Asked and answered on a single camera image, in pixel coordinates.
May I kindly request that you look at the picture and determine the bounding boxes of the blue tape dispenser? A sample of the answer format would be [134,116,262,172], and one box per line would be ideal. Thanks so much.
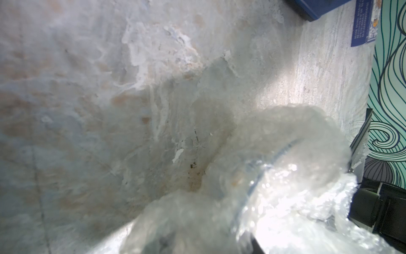
[285,0,350,22]

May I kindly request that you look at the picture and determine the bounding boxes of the clear bubble wrap sheet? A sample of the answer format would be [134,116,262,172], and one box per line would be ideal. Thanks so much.
[120,105,395,254]

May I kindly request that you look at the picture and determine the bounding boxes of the small patterned card box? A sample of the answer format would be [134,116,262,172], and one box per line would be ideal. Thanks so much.
[351,0,382,47]

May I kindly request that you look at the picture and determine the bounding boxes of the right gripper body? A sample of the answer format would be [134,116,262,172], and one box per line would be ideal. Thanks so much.
[348,178,406,251]

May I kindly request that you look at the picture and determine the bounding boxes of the blue patterned ceramic bowl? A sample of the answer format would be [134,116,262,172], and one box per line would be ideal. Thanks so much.
[199,126,325,244]

